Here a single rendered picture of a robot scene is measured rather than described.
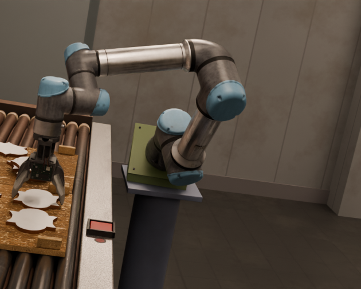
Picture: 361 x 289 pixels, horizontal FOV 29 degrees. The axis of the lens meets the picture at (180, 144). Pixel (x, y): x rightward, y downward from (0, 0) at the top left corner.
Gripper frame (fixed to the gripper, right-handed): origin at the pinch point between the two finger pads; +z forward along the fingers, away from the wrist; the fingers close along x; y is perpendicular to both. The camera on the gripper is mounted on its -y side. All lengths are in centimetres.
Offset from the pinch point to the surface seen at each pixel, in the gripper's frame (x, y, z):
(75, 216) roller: 11.0, 2.8, 2.2
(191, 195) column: 51, -44, 8
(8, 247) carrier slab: -3.9, 30.6, 0.8
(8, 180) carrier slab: -9.9, -13.9, 0.7
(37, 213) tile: 0.8, 11.2, -0.8
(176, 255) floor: 77, -189, 98
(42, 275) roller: 4.9, 41.5, 1.4
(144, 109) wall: 56, -322, 45
